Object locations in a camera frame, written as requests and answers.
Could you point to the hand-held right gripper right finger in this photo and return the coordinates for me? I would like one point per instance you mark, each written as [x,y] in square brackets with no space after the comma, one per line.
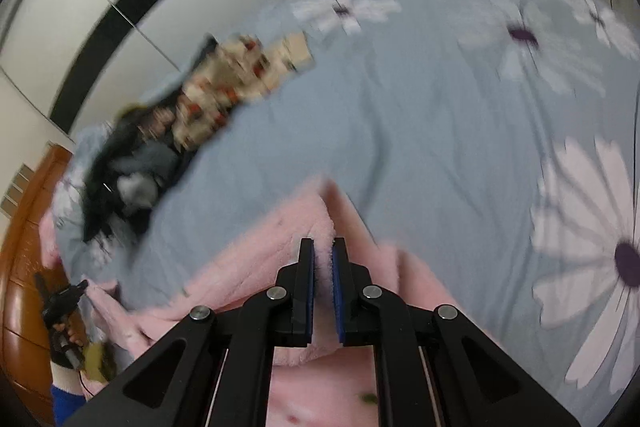
[337,292]

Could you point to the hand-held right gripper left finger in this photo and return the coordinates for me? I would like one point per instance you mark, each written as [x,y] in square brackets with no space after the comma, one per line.
[309,292]

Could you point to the pink fleece garment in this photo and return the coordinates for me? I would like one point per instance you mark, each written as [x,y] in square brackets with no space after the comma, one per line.
[300,217]

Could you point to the person's left forearm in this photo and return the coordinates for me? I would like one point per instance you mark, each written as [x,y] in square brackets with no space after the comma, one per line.
[65,399]

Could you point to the dark clothes pile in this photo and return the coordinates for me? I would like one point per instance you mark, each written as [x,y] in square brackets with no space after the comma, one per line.
[117,152]

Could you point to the person's left hand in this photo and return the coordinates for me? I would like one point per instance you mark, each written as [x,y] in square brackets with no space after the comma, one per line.
[73,337]

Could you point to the wooden headboard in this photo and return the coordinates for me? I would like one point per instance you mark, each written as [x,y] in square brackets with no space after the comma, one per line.
[20,287]

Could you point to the olive yellow cloth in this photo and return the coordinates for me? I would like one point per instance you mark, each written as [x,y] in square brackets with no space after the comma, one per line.
[97,359]

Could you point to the grey floral bed sheet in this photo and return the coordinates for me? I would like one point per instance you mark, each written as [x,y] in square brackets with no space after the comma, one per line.
[400,132]

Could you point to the beige patterned cloth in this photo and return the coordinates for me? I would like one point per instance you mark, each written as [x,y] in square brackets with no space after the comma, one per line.
[225,82]

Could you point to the white wall switch panel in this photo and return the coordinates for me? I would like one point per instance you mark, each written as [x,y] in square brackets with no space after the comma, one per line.
[17,187]

